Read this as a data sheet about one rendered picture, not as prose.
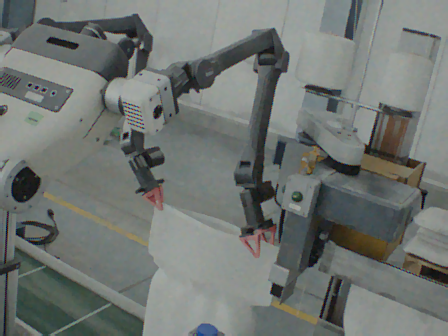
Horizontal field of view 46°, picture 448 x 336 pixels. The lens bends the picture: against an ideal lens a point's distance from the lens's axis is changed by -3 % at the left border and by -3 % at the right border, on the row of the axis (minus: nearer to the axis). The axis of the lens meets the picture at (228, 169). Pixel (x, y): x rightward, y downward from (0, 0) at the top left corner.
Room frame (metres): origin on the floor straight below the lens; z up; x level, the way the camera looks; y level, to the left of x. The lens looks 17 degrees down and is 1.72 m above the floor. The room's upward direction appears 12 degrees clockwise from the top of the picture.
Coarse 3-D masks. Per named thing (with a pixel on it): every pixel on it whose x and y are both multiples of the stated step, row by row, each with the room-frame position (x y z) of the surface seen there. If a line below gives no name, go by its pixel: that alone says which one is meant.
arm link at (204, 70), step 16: (256, 32) 1.72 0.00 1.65; (272, 32) 1.72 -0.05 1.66; (224, 48) 1.57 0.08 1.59; (240, 48) 1.60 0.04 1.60; (256, 48) 1.66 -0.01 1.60; (272, 48) 1.78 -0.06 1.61; (192, 64) 1.42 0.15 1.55; (208, 64) 1.44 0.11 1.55; (224, 64) 1.53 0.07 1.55; (272, 64) 1.75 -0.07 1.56; (192, 80) 1.40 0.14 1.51; (208, 80) 1.43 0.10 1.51
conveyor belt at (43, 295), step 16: (32, 272) 2.18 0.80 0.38; (48, 272) 2.21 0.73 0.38; (32, 288) 2.05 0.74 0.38; (48, 288) 2.08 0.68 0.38; (64, 288) 2.11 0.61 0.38; (80, 288) 2.14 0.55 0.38; (16, 304) 1.90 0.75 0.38; (32, 304) 1.93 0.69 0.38; (48, 304) 1.96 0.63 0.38; (64, 304) 1.99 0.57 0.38; (80, 304) 2.02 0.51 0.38; (96, 304) 2.04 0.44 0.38; (32, 320) 1.82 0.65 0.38; (48, 320) 1.85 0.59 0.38; (64, 320) 1.87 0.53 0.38; (80, 320) 1.90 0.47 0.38; (96, 320) 1.93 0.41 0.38; (112, 320) 1.95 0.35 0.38; (128, 320) 1.98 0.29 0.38
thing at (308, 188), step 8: (296, 176) 1.34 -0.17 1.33; (304, 176) 1.36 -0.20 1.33; (288, 184) 1.34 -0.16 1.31; (296, 184) 1.33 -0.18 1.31; (304, 184) 1.32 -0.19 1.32; (312, 184) 1.31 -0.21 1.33; (320, 184) 1.34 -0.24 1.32; (288, 192) 1.33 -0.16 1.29; (304, 192) 1.32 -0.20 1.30; (312, 192) 1.31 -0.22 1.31; (288, 200) 1.33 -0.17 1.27; (304, 200) 1.31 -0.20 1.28; (312, 200) 1.31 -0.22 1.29; (288, 208) 1.33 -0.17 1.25; (304, 208) 1.31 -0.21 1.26; (312, 208) 1.33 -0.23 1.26; (304, 216) 1.31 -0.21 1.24
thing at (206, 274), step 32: (160, 224) 1.75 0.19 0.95; (192, 224) 1.66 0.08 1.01; (224, 224) 1.70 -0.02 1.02; (160, 256) 1.74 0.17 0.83; (192, 256) 1.65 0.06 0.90; (224, 256) 1.60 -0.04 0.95; (160, 288) 1.64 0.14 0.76; (192, 288) 1.59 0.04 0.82; (224, 288) 1.60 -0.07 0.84; (256, 288) 1.58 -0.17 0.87; (160, 320) 1.62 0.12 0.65; (192, 320) 1.56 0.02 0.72; (224, 320) 1.51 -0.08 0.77; (256, 320) 1.58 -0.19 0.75
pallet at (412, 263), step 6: (408, 258) 3.90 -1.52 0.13; (414, 258) 3.89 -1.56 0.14; (420, 258) 3.91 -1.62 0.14; (408, 264) 3.90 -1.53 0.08; (414, 264) 3.88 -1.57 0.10; (420, 264) 3.86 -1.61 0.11; (426, 264) 3.84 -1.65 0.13; (432, 264) 3.84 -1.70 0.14; (408, 270) 3.89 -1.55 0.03; (414, 270) 3.87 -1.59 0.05; (420, 270) 3.86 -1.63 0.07; (444, 270) 3.77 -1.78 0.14; (426, 276) 3.86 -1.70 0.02; (444, 282) 3.81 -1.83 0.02
